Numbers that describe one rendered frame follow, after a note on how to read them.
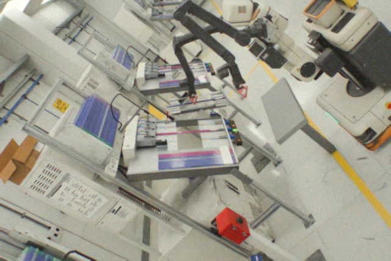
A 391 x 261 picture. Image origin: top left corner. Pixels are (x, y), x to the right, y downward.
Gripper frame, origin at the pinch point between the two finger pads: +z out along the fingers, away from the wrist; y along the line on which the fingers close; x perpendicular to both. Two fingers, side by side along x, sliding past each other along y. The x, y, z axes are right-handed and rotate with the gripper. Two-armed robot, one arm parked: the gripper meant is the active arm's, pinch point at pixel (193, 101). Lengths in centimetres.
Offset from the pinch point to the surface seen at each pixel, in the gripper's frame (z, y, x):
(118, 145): -1, 58, -59
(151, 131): 1, 41, -37
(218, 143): 12, 57, 9
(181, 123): 10.1, 17.9, -13.2
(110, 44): -33, -131, -75
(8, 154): -9, 60, -130
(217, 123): 10.8, 26.6, 14.9
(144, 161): 8, 70, -43
